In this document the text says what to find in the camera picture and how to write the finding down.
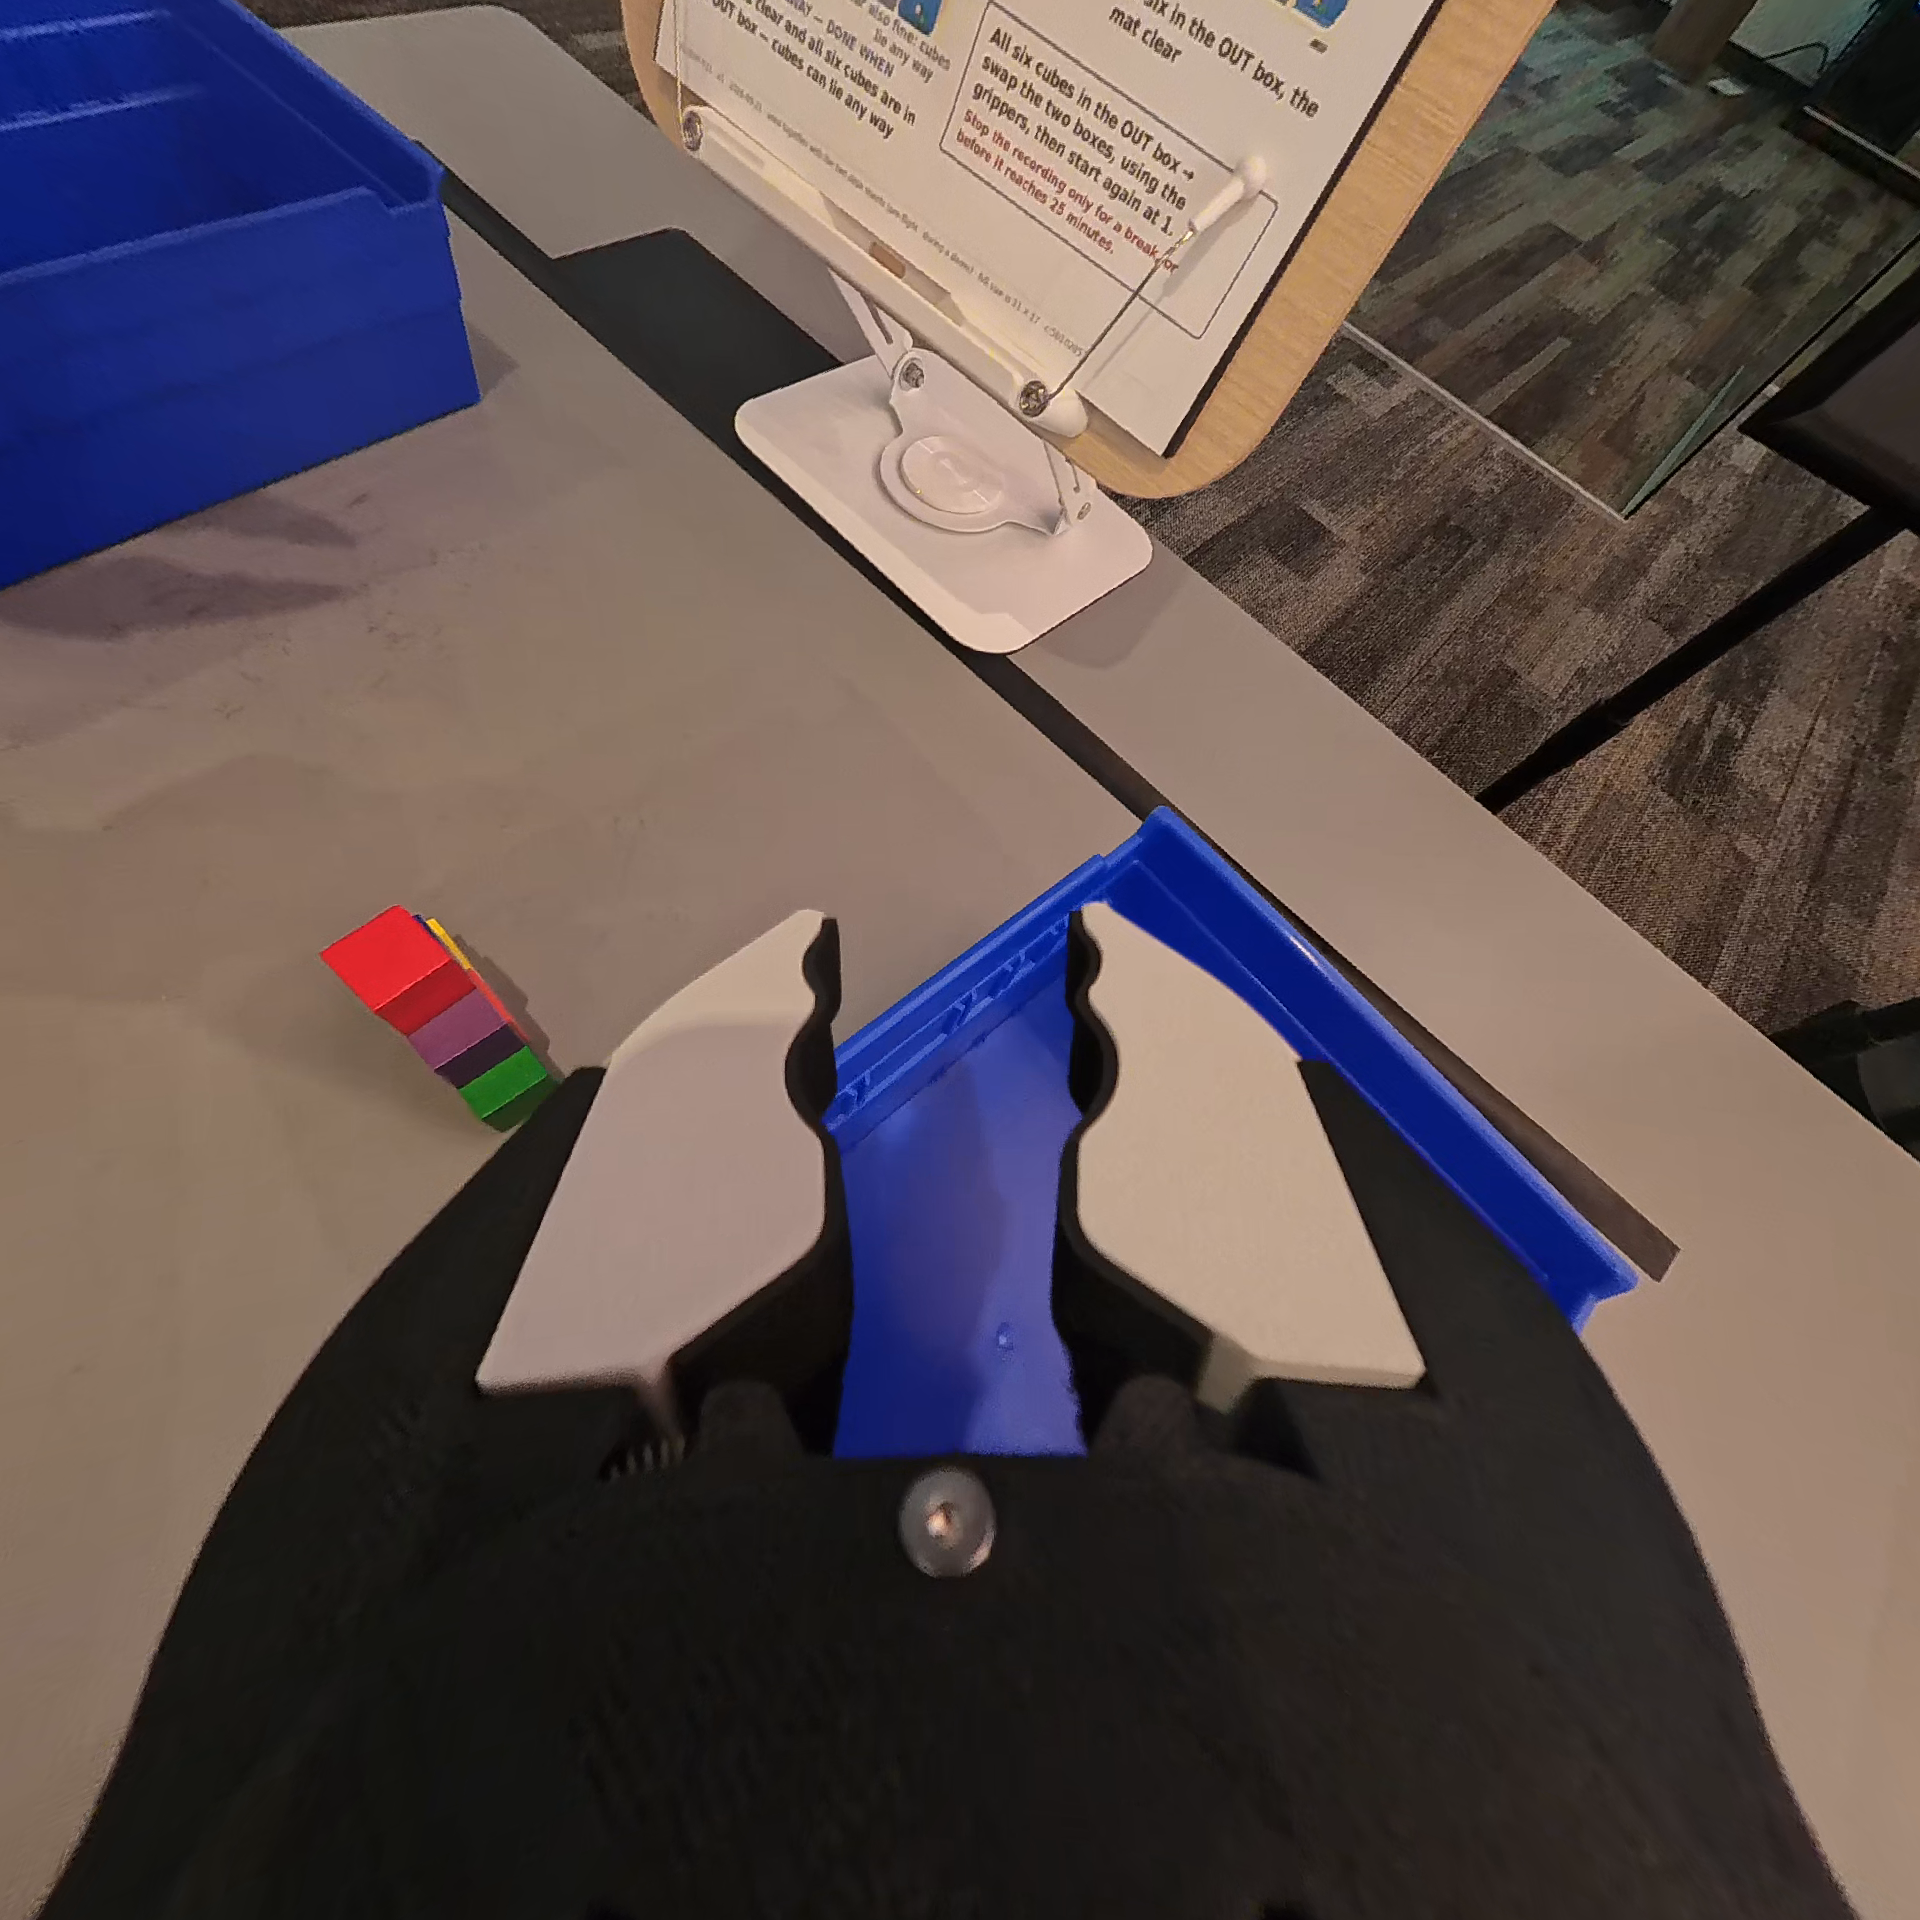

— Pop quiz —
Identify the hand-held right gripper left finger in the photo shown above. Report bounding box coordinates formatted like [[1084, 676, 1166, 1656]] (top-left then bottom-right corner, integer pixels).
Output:
[[477, 908, 856, 1401]]

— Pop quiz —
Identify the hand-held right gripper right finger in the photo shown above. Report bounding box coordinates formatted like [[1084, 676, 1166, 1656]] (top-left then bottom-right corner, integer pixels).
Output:
[[1056, 900, 1425, 1393]]

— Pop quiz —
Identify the green wooden cube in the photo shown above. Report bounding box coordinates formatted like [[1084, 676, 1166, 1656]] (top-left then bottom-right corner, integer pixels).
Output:
[[456, 1045, 559, 1134]]

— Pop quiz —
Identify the purple wooden cube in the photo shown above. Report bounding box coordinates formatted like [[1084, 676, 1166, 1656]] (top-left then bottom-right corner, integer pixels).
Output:
[[407, 990, 520, 1087]]

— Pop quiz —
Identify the blue plastic bin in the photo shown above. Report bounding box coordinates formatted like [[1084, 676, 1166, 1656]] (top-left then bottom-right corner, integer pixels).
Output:
[[0, 0, 482, 590], [825, 805, 1640, 1461]]

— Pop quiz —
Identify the red wooden cube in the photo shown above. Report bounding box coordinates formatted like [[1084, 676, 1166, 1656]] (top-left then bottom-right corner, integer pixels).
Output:
[[319, 903, 474, 1037]]

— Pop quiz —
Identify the black office chair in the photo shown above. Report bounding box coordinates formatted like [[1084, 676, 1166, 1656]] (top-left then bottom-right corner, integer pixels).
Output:
[[1768, 997, 1920, 1160]]

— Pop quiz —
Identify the display screen on black stand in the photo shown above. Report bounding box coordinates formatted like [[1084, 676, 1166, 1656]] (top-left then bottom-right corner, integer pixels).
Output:
[[1476, 293, 1920, 819]]

